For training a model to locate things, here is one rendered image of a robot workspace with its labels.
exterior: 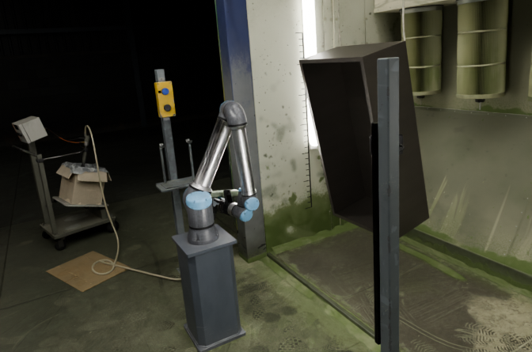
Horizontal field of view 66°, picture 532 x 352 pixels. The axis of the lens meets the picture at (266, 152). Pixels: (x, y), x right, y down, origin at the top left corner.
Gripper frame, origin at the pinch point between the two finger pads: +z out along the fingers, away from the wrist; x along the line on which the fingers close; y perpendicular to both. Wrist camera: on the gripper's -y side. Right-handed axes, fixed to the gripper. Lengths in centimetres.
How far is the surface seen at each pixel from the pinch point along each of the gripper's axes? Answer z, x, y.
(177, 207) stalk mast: 44.9, -1.0, 21.2
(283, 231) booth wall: 3, 81, 37
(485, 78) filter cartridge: -111, 143, -112
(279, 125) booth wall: 10, 64, -54
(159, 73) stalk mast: 54, -25, -81
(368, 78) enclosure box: -93, 23, -94
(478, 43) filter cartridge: -104, 136, -135
